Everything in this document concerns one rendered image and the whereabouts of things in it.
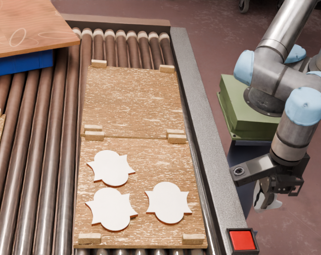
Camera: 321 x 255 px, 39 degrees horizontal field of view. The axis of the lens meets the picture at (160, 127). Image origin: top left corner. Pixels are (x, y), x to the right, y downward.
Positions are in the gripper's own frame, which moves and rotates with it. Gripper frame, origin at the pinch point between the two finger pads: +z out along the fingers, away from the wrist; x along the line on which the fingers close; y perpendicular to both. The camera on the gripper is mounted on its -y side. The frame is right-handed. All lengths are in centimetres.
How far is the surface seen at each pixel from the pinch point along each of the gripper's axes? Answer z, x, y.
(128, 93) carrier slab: 13, 64, -27
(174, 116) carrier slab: 13, 51, -12
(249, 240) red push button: 13.4, -0.2, 2.0
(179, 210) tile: 11.5, 8.8, -16.6
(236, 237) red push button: 13.3, 0.8, -1.6
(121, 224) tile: 11.5, 4.3, -32.8
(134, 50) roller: 14, 97, -23
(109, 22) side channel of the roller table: 11, 116, -33
